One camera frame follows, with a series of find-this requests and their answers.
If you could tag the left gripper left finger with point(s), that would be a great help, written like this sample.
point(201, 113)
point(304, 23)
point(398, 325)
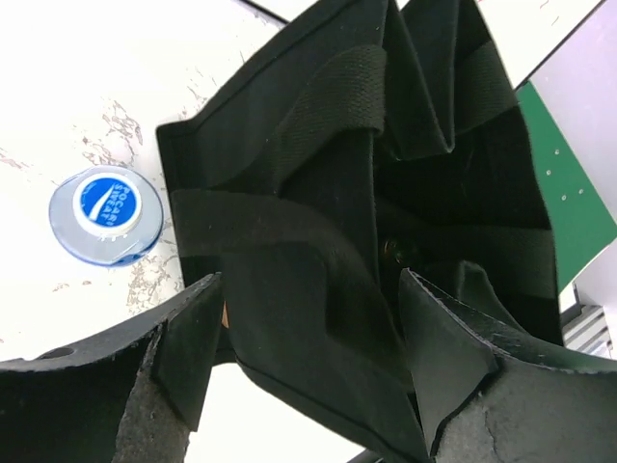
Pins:
point(131, 393)

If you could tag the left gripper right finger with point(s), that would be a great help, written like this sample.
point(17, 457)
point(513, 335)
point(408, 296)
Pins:
point(488, 392)

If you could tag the green glass bottle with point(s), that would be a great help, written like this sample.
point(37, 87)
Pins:
point(393, 251)

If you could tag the water bottle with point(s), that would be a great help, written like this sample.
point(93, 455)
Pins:
point(107, 216)

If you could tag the black canvas bag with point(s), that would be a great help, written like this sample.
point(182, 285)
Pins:
point(360, 123)

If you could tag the green board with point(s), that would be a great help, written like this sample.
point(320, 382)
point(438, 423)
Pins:
point(581, 224)

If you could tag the whiteboard with red writing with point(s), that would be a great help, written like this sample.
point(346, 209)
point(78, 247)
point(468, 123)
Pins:
point(526, 33)

